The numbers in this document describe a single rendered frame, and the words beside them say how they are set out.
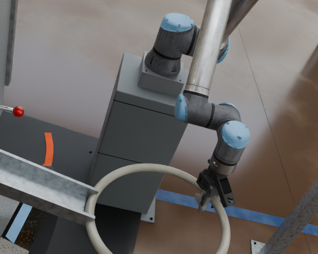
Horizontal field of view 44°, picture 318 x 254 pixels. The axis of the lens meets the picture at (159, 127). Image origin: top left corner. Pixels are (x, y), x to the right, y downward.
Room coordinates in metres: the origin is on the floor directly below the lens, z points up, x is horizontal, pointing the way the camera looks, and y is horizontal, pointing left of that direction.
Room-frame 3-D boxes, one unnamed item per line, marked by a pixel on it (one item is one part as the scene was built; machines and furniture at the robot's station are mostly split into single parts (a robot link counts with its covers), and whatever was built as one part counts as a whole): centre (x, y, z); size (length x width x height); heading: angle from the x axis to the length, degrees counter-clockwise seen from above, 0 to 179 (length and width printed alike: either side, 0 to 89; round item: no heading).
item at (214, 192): (1.07, -0.25, 1.00); 0.09 x 0.08 x 0.12; 44
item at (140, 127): (1.81, 0.10, 0.43); 0.50 x 0.50 x 0.85; 12
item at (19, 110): (0.83, 0.41, 1.15); 0.08 x 0.03 x 0.03; 104
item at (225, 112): (1.18, -0.21, 1.17); 0.12 x 0.12 x 0.09; 13
